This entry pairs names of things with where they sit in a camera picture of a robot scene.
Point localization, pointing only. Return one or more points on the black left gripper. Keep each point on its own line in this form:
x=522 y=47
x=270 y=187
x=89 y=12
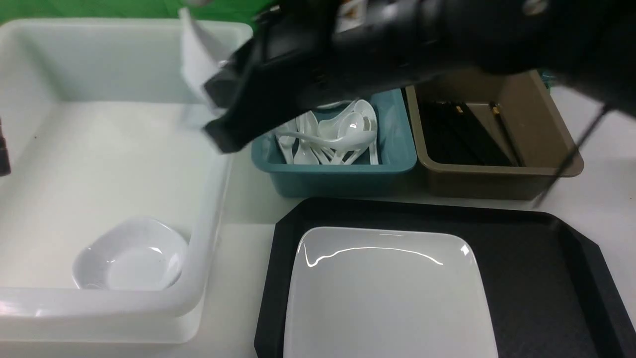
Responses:
x=5 y=167

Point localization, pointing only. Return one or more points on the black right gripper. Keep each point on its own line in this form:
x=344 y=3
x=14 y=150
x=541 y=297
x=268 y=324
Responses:
x=303 y=54

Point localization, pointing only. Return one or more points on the white ceramic soup spoon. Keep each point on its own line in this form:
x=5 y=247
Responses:
x=358 y=141

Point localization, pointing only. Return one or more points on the white bowl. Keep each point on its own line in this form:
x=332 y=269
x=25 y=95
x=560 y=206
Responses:
x=201 y=57
x=139 y=254

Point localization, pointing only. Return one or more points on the large white square plate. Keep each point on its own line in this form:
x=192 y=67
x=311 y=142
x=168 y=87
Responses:
x=371 y=293

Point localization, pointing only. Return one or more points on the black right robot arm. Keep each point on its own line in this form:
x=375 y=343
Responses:
x=588 y=44

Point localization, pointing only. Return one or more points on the white spoon centre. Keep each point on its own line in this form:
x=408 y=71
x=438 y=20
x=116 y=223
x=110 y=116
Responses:
x=328 y=129

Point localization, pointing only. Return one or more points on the white spoon far right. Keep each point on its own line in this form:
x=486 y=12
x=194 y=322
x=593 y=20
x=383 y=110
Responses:
x=367 y=111

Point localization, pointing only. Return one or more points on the white spoon bowl up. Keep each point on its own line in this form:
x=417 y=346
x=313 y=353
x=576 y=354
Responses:
x=352 y=124

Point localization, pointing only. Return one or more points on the green backdrop cloth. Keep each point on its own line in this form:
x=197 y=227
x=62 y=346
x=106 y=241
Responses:
x=242 y=11

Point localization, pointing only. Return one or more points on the white spoon far left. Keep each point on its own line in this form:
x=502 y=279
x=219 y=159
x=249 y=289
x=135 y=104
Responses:
x=286 y=143

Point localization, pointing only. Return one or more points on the large white plastic bin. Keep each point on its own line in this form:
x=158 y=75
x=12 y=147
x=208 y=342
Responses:
x=100 y=127

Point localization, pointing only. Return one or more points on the teal plastic bin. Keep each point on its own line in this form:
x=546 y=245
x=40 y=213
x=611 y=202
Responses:
x=397 y=155

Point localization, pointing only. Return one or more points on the black chopsticks pile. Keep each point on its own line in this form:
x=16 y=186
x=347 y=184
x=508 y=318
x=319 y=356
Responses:
x=454 y=135

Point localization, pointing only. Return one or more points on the metal binder clip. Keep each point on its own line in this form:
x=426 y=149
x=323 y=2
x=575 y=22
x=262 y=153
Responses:
x=547 y=79

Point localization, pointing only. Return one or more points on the brown plastic bin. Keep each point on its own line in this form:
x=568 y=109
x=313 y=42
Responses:
x=538 y=133

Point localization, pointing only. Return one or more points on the black serving tray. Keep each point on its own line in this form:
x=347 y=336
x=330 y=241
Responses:
x=549 y=290

